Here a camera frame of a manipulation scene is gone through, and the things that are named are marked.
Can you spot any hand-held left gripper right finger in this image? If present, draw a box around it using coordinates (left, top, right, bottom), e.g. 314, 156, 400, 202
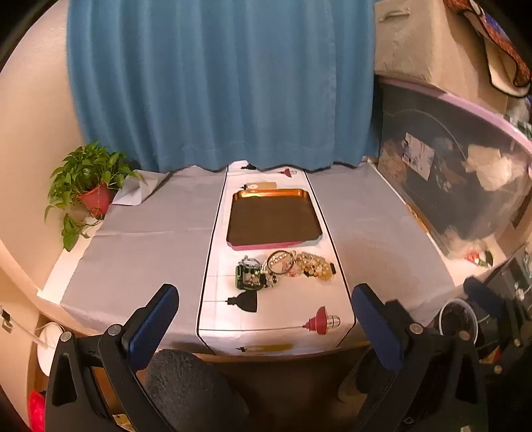
351, 283, 490, 432

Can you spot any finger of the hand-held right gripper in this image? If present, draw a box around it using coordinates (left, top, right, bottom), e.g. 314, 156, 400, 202
463, 276, 525, 350

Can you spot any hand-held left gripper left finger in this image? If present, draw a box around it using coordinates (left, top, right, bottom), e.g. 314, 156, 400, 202
45, 283, 180, 432

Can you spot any cream large bead bracelet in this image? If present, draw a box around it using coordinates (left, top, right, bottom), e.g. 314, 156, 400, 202
297, 251, 333, 277

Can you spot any green and black wristwatch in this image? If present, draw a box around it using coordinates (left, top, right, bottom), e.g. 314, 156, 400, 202
235, 264, 269, 290

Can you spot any thin metal bangle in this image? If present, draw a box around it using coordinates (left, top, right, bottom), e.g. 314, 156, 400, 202
266, 250, 297, 275

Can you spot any copper tray with pink rim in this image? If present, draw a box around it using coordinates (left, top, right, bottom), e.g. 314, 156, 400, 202
225, 188, 324, 250

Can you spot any clear round container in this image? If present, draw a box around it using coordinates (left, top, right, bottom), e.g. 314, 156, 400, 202
438, 297, 479, 346

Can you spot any small red and green item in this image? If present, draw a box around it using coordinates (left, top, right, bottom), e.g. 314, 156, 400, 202
465, 249, 494, 267

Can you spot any dark grey fuzzy chair cushion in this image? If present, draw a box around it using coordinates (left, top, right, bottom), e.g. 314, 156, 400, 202
143, 349, 251, 432

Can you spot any grey tablecloth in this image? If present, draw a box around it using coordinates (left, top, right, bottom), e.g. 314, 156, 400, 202
60, 164, 455, 346

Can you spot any white printed table runner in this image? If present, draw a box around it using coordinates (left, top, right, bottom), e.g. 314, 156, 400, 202
195, 160, 358, 356

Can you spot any white round device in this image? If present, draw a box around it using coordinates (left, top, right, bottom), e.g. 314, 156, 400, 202
37, 322, 76, 375

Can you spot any clear storage box purple lid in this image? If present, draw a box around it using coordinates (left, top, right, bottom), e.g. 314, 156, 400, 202
376, 77, 532, 261

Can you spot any red cloth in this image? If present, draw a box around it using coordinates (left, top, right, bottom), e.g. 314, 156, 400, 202
28, 390, 46, 432

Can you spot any potted green plant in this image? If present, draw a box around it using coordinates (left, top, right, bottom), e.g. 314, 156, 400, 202
44, 141, 145, 252

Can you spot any blue curtain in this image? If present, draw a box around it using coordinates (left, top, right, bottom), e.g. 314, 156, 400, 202
66, 0, 377, 173

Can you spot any beige fabric storage box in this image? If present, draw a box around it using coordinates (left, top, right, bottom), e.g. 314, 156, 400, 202
373, 0, 511, 100

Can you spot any white cable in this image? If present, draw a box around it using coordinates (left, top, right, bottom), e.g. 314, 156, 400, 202
0, 307, 57, 346

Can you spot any cream bag patterned strap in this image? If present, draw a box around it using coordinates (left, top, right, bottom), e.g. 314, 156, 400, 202
443, 0, 532, 99

